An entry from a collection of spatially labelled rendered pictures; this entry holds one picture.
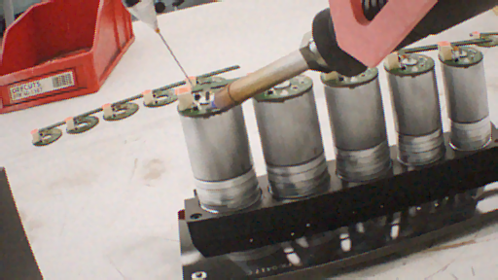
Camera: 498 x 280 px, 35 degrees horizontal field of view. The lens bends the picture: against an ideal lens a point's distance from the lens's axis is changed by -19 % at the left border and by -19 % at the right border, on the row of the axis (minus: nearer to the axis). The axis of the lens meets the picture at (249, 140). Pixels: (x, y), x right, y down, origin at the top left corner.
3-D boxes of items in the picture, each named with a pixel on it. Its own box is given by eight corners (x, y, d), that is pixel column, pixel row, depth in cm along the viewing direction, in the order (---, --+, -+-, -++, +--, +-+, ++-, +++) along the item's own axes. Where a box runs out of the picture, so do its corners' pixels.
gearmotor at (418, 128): (451, 174, 37) (440, 65, 35) (405, 189, 37) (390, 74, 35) (439, 153, 39) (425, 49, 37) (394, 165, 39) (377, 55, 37)
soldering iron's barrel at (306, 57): (217, 128, 34) (337, 70, 29) (196, 90, 34) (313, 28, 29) (243, 113, 35) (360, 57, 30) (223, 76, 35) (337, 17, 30)
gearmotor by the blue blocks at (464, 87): (497, 159, 37) (488, 57, 35) (457, 172, 37) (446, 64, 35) (483, 140, 39) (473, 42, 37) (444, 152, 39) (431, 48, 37)
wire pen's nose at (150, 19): (139, 34, 33) (123, 6, 33) (163, 17, 33) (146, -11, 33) (147, 39, 32) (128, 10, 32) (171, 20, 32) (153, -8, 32)
